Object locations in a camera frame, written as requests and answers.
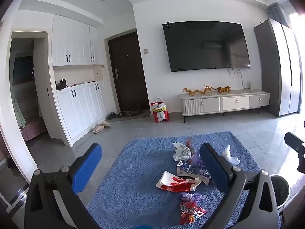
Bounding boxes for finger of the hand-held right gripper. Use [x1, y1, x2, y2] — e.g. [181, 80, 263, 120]
[284, 131, 305, 153]
[297, 153, 305, 173]

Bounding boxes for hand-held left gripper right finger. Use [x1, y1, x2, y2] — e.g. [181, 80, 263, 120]
[200, 143, 281, 229]

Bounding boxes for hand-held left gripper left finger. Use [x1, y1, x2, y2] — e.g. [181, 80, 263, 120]
[24, 143, 102, 229]

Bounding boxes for purple plastic wrapper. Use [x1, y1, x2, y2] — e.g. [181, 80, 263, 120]
[189, 151, 204, 166]
[179, 192, 206, 202]

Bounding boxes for milk carton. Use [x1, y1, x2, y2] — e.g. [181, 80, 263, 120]
[176, 160, 212, 186]

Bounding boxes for clear plastic wrapper red trim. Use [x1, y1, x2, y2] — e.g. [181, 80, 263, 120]
[185, 137, 198, 154]

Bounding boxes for white trash bin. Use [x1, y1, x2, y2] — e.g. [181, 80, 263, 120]
[269, 174, 290, 208]

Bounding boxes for red and white paper bag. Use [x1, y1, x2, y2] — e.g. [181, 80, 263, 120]
[156, 170, 202, 193]

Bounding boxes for red snack wrapper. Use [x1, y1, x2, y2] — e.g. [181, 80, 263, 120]
[179, 200, 207, 225]

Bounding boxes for white crumpled tissue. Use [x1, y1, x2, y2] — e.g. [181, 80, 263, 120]
[222, 144, 241, 165]

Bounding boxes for white crumpled paper packet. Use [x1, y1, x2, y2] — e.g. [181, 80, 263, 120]
[172, 142, 191, 162]

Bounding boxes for dark shoes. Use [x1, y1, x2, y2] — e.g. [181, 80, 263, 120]
[107, 111, 127, 120]

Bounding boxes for blue shaggy rug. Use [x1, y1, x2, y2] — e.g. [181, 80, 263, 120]
[87, 131, 274, 229]

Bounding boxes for white shoe cabinet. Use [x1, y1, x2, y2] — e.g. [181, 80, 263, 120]
[49, 13, 118, 147]

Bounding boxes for white television stand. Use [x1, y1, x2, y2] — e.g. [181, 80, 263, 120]
[179, 89, 270, 123]

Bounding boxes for pink bed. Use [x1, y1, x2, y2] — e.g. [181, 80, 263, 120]
[20, 117, 47, 142]

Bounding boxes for grey refrigerator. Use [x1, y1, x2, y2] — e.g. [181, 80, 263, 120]
[253, 18, 301, 117]

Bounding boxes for red and white shopping bag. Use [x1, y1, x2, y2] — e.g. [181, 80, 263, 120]
[150, 98, 170, 123]

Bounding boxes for long gold dragon figurine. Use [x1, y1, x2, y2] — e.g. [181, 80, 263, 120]
[182, 87, 208, 96]

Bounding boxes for hanging light clothes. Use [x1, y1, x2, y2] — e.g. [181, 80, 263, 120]
[12, 95, 27, 128]

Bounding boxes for black handbag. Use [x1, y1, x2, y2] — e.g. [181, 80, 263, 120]
[55, 79, 67, 91]

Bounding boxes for dark brown entrance door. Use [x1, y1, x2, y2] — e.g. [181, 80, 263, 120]
[108, 31, 150, 112]

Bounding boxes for grey curtain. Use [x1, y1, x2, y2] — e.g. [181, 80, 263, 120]
[266, 3, 286, 27]

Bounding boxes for television cables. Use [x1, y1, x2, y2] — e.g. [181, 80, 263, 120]
[226, 67, 252, 89]

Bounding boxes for wall-mounted black television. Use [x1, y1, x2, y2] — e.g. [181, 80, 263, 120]
[162, 21, 251, 72]

